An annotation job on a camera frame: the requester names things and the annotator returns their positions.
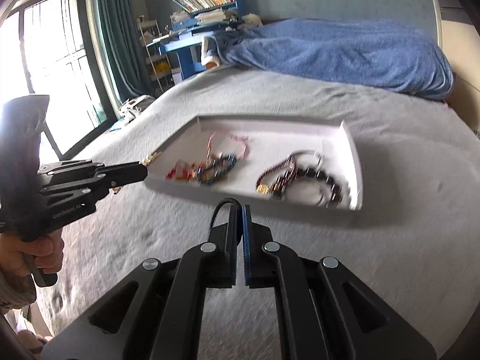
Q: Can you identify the red bead gold tassel jewelry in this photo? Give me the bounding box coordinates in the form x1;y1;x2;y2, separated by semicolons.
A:
165;160;199;182

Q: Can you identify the blue bead bracelet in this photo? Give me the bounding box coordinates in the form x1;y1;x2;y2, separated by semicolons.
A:
196;153;238;186

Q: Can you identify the black bead bracelet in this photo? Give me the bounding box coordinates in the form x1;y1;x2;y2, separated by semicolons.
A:
288;151;348;207

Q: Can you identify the pink cord bracelet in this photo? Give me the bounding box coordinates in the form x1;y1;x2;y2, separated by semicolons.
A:
206;130;249;160

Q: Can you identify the person's left hand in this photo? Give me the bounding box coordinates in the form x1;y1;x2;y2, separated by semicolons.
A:
1;228;64;281

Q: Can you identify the white shelf rack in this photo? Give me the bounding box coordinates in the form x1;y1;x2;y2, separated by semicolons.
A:
137;15;174;95

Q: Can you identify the window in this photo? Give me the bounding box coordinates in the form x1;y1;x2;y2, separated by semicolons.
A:
1;0;116;163

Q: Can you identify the grey cardboard tray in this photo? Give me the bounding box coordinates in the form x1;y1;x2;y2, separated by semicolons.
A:
145;115;364;213

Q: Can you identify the blue desk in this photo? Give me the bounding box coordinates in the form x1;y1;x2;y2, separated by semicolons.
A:
145;0;247;80

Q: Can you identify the green curtain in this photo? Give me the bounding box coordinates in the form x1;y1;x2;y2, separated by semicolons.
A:
94;0;154;102

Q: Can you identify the blue blanket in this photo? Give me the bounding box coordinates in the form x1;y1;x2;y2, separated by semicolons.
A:
201;19;455;102

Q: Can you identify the cream wardrobe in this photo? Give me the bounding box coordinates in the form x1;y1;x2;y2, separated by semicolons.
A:
436;0;479;132

